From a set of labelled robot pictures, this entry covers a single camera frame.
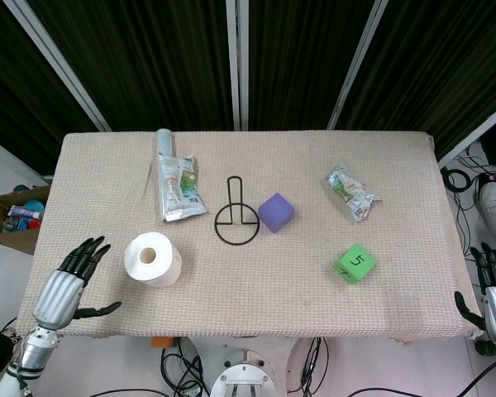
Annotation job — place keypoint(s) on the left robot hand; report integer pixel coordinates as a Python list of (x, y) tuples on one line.
[(60, 293)]

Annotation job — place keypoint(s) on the white toilet paper roll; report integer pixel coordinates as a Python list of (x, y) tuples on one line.
[(161, 269)]

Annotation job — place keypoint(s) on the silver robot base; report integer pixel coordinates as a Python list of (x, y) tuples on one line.
[(241, 380)]

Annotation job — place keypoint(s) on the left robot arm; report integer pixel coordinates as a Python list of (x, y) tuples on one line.
[(33, 355)]

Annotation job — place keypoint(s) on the purple white tube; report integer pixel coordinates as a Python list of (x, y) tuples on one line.
[(25, 213)]

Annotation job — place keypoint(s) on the blue round lid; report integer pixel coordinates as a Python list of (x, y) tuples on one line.
[(35, 205)]

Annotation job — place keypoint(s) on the white shoe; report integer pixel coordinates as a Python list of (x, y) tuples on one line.
[(494, 202)]

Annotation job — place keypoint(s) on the small orange block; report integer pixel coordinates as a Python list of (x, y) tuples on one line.
[(162, 342)]

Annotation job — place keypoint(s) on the green numbered foam cube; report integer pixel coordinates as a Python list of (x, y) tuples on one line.
[(355, 266)]

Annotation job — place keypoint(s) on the squeezed silver tube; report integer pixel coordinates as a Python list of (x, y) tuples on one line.
[(173, 190)]

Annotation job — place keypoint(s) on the crumpled plastic wrapper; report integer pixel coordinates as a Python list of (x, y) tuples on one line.
[(351, 194)]

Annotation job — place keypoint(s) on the beige woven tablecloth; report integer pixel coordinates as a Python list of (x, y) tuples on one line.
[(248, 289)]

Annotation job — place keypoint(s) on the purple foam cube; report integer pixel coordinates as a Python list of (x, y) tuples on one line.
[(275, 213)]

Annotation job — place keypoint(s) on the black curtain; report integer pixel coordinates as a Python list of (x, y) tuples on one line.
[(149, 54)]

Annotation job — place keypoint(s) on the white metal frame post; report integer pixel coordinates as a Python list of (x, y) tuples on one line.
[(363, 62), (58, 66), (236, 62), (475, 132)]

